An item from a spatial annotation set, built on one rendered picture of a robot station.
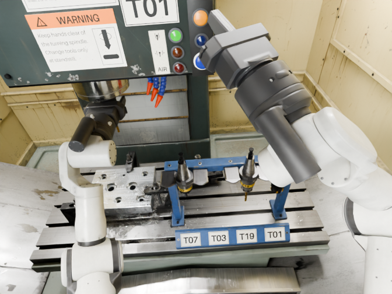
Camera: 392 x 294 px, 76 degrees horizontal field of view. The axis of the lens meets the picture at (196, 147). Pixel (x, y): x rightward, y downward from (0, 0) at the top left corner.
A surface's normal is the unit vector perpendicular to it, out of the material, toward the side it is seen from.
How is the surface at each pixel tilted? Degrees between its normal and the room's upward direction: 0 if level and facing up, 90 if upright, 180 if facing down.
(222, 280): 7
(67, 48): 90
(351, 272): 24
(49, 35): 90
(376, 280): 48
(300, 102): 75
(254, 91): 64
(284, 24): 90
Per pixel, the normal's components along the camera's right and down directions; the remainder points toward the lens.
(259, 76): -0.33, -0.06
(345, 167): -0.81, -0.37
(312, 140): -0.64, 0.17
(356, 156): 0.00, 0.77
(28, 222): 0.35, -0.71
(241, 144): -0.06, -0.74
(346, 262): -0.47, -0.65
